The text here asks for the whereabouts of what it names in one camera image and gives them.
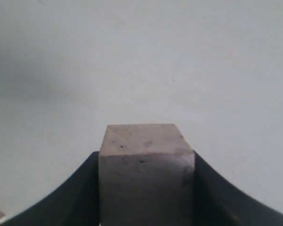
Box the small wooden cube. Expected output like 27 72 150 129
99 124 195 226

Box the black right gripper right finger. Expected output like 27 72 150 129
193 153 283 226

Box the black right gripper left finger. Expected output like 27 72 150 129
4 152 100 226

